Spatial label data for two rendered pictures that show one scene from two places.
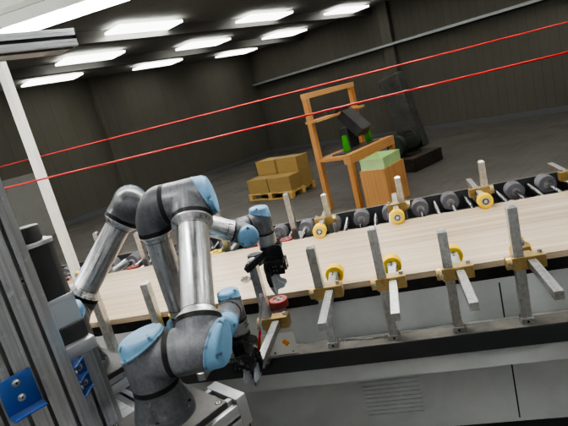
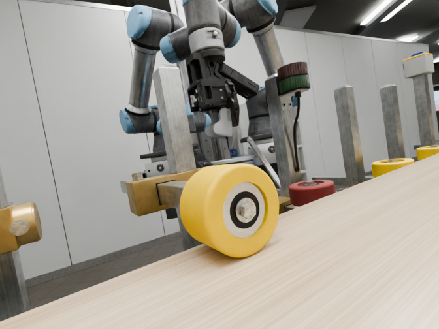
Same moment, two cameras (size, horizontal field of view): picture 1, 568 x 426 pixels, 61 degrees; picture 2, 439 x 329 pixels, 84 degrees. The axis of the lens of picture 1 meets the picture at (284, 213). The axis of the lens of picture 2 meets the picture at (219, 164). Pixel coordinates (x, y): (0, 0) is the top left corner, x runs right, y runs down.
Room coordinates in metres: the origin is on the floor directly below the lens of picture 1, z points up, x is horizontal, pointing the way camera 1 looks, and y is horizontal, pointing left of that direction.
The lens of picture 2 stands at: (2.18, -0.32, 0.99)
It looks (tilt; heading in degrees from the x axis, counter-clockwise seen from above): 3 degrees down; 135
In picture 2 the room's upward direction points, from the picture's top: 10 degrees counter-clockwise
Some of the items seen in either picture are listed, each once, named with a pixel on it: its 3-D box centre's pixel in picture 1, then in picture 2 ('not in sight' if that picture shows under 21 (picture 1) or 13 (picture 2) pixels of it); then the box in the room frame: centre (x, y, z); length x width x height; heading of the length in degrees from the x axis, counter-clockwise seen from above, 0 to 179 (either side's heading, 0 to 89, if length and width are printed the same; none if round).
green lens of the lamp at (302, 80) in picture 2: not in sight; (294, 85); (1.95, 0.16, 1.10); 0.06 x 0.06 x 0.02
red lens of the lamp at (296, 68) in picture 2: not in sight; (292, 73); (1.95, 0.16, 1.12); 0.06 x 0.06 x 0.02
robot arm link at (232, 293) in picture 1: (231, 305); (183, 119); (1.49, 0.24, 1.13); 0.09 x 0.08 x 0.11; 174
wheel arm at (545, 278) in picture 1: (540, 272); not in sight; (1.54, -0.80, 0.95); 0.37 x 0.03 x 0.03; 166
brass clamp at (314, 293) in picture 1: (326, 291); (173, 188); (1.84, -0.09, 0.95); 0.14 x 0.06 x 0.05; 76
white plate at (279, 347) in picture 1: (266, 346); not in sight; (1.89, 0.21, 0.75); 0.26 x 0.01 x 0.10; 76
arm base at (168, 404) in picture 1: (161, 397); (166, 141); (1.10, 0.41, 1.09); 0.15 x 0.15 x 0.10
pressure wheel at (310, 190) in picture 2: (281, 309); (314, 211); (1.98, 0.12, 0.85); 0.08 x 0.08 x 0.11
